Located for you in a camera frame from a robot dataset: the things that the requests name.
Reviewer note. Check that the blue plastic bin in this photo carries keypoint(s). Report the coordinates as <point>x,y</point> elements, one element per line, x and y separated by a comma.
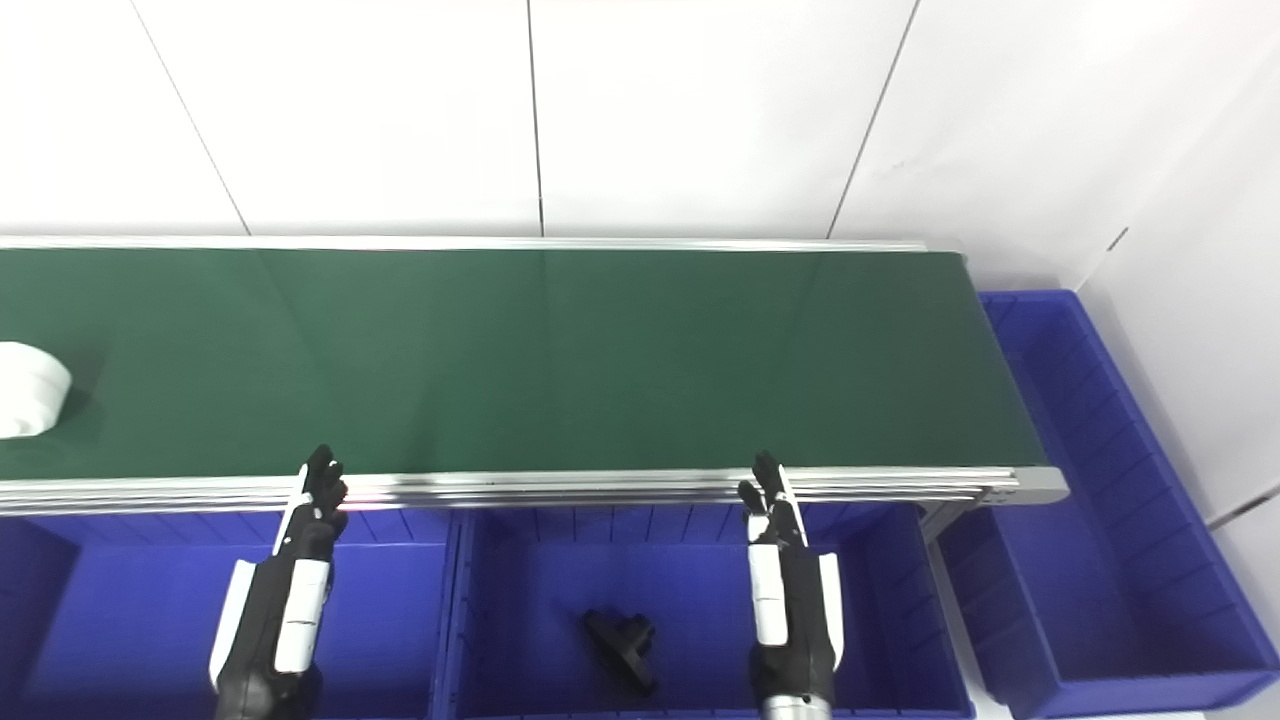
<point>390,620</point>
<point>1100,560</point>
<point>560,570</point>

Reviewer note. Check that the green conveyor belt aluminium frame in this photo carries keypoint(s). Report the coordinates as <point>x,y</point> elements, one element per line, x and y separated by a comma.
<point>520,360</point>

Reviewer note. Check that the white cylindrical plastic part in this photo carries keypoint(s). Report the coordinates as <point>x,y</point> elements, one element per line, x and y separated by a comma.
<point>28,390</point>

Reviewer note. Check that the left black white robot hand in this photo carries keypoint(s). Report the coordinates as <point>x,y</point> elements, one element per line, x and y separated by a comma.
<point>262,620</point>

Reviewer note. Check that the black plastic part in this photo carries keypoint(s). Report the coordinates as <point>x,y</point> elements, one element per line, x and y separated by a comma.
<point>622,650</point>

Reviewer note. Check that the grey conveyor support leg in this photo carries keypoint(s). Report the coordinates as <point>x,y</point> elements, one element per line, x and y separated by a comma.
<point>940,515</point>

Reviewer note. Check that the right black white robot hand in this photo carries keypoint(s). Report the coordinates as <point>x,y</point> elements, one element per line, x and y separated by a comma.
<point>795,620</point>

